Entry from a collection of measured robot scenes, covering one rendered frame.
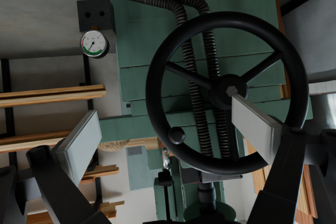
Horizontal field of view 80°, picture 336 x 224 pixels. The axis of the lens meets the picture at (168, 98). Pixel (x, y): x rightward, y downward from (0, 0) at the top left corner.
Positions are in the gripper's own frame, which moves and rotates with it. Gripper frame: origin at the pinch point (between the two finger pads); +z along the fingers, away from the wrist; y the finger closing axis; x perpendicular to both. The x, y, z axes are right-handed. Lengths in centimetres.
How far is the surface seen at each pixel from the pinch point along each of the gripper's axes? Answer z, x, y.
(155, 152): 56, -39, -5
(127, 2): 42.2, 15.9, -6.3
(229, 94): 14.1, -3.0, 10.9
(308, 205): 114, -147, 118
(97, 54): 31.3, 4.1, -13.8
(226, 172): 10.8, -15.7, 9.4
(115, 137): 30.5, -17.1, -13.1
